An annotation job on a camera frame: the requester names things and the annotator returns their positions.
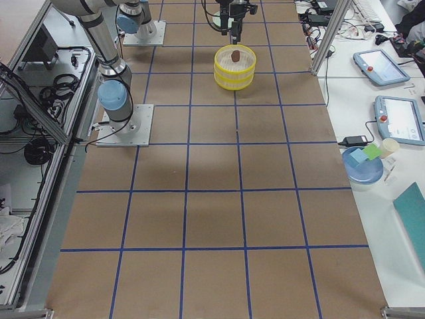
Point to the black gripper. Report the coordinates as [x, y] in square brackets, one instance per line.
[236, 10]

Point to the dark red bun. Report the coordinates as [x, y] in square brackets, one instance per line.
[235, 56]

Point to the yellow steamer layer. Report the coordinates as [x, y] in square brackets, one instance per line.
[223, 61]
[227, 82]

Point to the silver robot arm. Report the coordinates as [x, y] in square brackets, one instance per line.
[114, 92]
[137, 28]

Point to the light green plate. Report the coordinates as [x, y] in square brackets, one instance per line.
[216, 19]

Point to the upper blue teach pendant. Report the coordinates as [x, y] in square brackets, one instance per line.
[380, 68]

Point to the blue teach pendant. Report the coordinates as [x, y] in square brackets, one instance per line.
[399, 119]
[380, 68]

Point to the black power adapter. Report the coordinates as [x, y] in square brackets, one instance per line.
[352, 141]

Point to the blue foam cube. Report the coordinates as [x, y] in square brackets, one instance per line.
[357, 157]

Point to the black monitor box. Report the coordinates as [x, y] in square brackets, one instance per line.
[42, 49]

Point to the green foam cube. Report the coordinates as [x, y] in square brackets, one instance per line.
[372, 151]

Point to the lower blue teach pendant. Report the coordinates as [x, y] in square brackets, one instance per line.
[399, 119]

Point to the beige paper cup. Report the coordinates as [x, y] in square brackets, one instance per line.
[388, 147]

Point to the blue plate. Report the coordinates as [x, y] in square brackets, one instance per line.
[367, 172]

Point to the teal notebook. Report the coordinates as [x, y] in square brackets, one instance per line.
[410, 207]

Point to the white crumpled cloth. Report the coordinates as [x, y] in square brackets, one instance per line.
[12, 226]

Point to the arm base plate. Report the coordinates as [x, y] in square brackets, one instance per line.
[151, 34]
[136, 132]

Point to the aluminium frame post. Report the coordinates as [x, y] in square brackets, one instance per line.
[333, 26]

